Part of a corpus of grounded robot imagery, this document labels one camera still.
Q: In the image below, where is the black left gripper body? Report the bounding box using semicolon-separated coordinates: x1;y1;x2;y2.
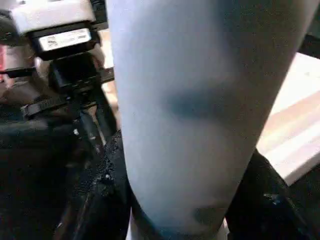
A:
20;25;116;119

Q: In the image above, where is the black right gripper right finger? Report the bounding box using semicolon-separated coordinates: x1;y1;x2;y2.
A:
224;146;316;240

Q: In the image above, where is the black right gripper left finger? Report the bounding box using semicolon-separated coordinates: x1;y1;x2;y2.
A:
56;133;134;240

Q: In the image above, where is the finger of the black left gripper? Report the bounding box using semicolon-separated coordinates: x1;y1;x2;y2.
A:
71;99;118;158

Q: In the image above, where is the white plastic table top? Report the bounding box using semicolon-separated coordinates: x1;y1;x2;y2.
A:
99;31;320;188

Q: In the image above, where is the white plastic table leg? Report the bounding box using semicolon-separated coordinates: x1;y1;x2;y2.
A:
105;0;314;240

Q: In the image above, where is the black mat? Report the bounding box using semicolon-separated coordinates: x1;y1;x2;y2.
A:
0;117;320;240

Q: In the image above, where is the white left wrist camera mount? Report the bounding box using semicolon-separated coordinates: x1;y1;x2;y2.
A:
9;0;98;34

